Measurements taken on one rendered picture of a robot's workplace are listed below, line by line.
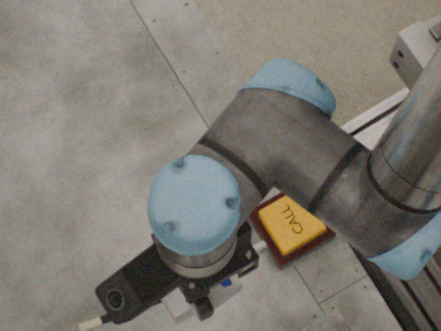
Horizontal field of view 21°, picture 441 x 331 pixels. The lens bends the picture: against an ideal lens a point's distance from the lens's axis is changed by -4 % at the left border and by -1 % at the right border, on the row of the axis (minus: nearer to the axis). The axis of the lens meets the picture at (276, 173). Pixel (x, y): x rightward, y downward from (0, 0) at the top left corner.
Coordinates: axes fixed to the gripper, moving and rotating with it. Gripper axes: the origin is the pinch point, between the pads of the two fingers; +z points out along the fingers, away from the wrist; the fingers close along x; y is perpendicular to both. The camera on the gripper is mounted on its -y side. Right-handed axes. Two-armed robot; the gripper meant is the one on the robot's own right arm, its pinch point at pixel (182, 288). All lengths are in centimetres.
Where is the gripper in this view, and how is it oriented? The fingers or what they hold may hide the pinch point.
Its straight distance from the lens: 133.6
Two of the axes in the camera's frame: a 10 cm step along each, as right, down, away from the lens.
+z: -0.5, 2.7, 9.6
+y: 8.5, -4.9, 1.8
